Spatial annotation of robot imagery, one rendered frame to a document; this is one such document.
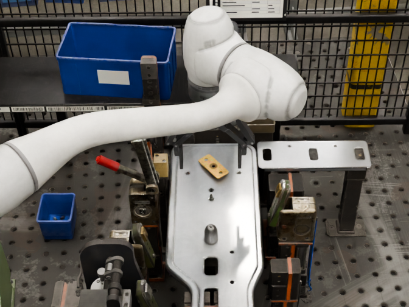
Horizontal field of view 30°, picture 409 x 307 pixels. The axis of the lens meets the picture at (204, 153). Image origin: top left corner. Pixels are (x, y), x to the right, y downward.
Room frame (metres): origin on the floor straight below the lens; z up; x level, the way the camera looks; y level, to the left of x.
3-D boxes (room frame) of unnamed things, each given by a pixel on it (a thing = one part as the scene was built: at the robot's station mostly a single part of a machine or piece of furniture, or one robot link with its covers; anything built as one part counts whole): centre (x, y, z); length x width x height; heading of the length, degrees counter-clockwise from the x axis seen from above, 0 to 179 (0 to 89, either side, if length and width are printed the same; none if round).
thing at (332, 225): (1.40, -0.40, 0.84); 0.11 x 0.06 x 0.29; 88
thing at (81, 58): (1.70, 0.23, 1.09); 0.30 x 0.17 x 0.13; 83
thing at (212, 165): (1.36, -0.02, 1.01); 0.08 x 0.04 x 0.01; 36
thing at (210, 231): (1.13, -0.01, 1.02); 0.03 x 0.03 x 0.07
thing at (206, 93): (1.26, -0.01, 1.36); 0.09 x 0.09 x 0.06
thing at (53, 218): (1.43, 0.42, 0.74); 0.11 x 0.10 x 0.09; 178
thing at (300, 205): (1.19, -0.22, 0.87); 0.12 x 0.09 x 0.35; 88
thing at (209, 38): (1.25, -0.02, 1.47); 0.13 x 0.11 x 0.16; 45
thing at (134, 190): (1.26, 0.15, 0.88); 0.07 x 0.06 x 0.35; 88
